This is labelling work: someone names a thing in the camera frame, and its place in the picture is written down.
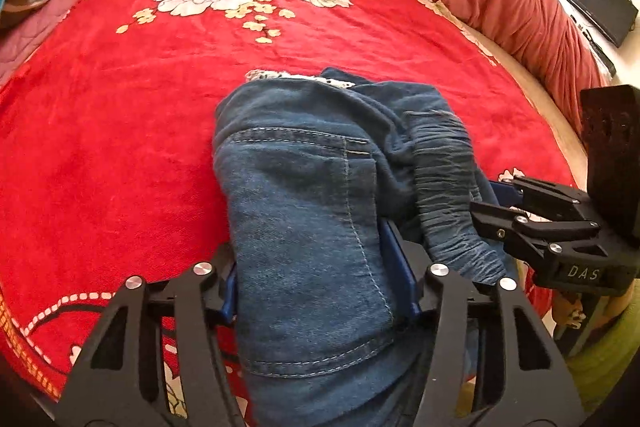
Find green cloth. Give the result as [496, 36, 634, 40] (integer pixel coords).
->
[565, 297, 640, 408]

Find red floral blanket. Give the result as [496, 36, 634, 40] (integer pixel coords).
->
[0, 0, 576, 413]

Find dark shelf under screen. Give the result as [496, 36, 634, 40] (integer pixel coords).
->
[585, 29, 618, 80]

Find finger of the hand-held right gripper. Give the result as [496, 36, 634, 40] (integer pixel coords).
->
[470, 204, 601, 260]
[492, 177, 593, 223]

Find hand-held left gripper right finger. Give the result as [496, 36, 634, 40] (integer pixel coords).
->
[378, 219, 586, 427]

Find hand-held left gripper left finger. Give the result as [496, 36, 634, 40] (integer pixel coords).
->
[55, 243, 246, 427]

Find beige mattress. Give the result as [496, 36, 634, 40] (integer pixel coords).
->
[465, 24, 591, 188]

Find pink quilted sheet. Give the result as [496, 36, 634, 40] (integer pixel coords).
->
[0, 0, 101, 82]

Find blue denim pants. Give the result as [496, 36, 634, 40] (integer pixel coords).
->
[212, 67, 521, 427]

